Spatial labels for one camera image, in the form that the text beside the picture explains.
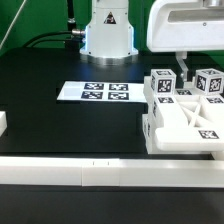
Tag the white U-shaped fence frame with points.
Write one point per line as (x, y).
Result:
(111, 172)

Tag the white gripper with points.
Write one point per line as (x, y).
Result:
(185, 25)

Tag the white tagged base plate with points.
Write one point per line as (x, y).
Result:
(102, 92)

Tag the white chair back frame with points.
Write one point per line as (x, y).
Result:
(184, 108)

